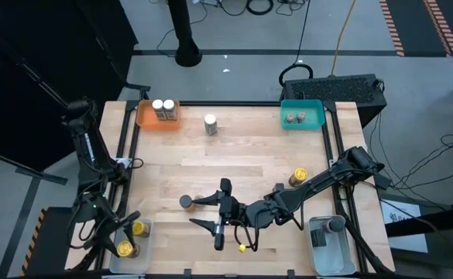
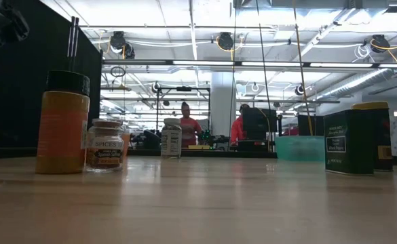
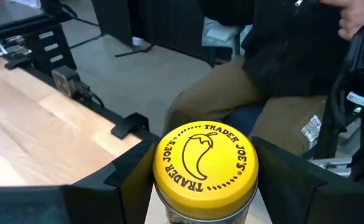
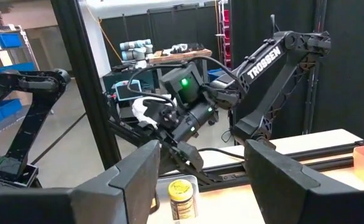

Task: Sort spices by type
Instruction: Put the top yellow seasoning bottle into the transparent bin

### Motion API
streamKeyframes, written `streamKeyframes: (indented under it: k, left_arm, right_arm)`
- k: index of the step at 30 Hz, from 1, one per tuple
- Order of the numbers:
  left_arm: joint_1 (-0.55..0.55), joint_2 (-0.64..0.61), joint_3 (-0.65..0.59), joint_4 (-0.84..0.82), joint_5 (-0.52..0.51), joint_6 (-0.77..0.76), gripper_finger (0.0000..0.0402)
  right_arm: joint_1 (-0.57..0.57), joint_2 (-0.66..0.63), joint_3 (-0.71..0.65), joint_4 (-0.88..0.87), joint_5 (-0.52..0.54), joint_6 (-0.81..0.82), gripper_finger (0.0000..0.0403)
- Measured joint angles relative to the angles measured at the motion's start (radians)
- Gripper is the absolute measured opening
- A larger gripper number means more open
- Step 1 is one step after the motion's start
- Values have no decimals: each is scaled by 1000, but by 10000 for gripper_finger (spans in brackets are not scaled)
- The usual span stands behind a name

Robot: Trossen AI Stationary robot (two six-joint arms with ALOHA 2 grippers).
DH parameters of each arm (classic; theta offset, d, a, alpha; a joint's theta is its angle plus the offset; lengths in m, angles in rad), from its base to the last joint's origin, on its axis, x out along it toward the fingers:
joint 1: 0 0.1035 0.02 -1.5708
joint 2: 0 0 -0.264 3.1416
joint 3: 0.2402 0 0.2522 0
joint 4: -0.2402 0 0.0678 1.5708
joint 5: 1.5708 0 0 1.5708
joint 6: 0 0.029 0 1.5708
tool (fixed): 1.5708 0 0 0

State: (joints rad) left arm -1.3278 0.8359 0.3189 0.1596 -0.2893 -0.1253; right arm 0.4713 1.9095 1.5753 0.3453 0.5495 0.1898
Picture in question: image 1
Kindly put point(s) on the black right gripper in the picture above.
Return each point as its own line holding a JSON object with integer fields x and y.
{"x": 232, "y": 211}

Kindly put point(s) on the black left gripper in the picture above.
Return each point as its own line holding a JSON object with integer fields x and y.
{"x": 100, "y": 228}

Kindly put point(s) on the orange spice bottle black cap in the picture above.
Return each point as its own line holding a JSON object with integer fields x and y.
{"x": 186, "y": 201}

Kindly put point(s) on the white-capped clear spice bottle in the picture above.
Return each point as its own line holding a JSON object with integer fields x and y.
{"x": 158, "y": 108}
{"x": 169, "y": 108}
{"x": 210, "y": 124}

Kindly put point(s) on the black-capped purple-label spice bottle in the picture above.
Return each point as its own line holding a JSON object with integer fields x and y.
{"x": 335, "y": 224}

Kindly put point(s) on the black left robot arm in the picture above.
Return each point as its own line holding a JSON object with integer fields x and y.
{"x": 88, "y": 143}

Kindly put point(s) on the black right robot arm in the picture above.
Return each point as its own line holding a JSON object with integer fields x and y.
{"x": 319, "y": 182}

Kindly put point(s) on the clear plastic bin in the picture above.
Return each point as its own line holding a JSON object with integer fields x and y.
{"x": 143, "y": 255}

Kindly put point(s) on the black hazard-edged floor mat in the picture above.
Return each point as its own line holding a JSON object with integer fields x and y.
{"x": 416, "y": 23}
{"x": 52, "y": 252}

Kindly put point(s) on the dark green pepper tin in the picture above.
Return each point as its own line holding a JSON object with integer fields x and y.
{"x": 318, "y": 238}
{"x": 278, "y": 188}

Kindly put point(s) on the orange plastic bin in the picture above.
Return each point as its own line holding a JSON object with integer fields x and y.
{"x": 148, "y": 122}

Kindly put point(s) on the white plastic bin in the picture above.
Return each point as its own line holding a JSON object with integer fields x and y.
{"x": 336, "y": 255}

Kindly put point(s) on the teal plastic bin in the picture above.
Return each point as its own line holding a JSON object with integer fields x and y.
{"x": 311, "y": 124}

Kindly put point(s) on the black perforated computer case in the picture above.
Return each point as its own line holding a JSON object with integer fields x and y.
{"x": 334, "y": 91}

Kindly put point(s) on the black curtain partition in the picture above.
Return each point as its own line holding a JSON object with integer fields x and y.
{"x": 36, "y": 58}

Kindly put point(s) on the white printed paper sheet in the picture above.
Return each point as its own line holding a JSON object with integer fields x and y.
{"x": 408, "y": 242}

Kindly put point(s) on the black support beam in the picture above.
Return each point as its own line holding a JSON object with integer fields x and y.
{"x": 435, "y": 221}

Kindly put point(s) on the black table frame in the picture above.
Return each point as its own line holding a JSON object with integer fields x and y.
{"x": 230, "y": 103}

